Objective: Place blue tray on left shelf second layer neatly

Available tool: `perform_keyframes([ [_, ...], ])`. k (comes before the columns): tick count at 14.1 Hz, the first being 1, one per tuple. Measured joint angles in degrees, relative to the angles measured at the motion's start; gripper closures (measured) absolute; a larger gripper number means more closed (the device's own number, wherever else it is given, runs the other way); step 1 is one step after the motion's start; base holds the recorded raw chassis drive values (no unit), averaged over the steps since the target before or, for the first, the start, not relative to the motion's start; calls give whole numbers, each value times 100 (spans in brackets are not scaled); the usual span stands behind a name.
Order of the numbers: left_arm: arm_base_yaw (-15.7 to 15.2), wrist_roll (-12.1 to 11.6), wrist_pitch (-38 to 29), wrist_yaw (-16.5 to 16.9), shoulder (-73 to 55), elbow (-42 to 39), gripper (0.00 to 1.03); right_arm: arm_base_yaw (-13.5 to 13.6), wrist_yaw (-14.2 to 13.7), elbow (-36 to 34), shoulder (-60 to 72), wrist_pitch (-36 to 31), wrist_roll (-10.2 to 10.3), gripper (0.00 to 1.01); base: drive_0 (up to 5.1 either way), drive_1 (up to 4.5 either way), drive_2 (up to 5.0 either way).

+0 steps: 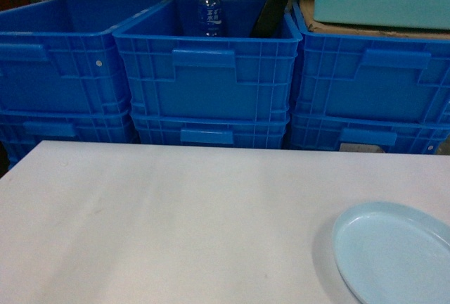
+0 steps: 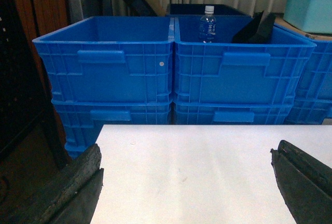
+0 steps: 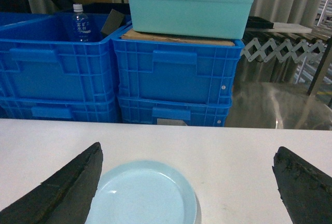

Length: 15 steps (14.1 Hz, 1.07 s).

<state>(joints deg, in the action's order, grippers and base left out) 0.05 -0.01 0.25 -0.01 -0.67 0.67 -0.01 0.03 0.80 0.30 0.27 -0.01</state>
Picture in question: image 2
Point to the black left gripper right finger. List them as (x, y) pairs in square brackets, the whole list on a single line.
[(304, 183)]

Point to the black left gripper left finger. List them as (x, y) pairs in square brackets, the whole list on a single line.
[(70, 196)]

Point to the dark brown wooden shelf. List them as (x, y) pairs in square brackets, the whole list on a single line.
[(24, 103)]

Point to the black flat tray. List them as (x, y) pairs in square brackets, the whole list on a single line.
[(258, 31)]

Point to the blue crate bottom right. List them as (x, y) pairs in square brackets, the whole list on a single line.
[(309, 111)]

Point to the blue crate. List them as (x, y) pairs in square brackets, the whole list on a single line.
[(110, 59), (83, 121), (242, 114), (309, 111), (223, 72), (315, 81)]

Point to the blue crate bottom left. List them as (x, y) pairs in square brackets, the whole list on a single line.
[(83, 121)]

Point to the blue crate bottom middle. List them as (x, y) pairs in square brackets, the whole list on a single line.
[(242, 114)]

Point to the blue crate top right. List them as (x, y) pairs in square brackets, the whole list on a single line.
[(315, 81)]

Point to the blue crate top left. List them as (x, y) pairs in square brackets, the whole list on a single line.
[(110, 59)]

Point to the blue crate top middle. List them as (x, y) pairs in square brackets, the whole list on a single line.
[(223, 72)]

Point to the brown cardboard sheet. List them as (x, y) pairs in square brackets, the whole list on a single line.
[(323, 37)]

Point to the light teal storage box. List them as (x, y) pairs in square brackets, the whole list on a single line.
[(311, 16)]

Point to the clear water bottle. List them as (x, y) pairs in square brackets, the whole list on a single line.
[(207, 25)]

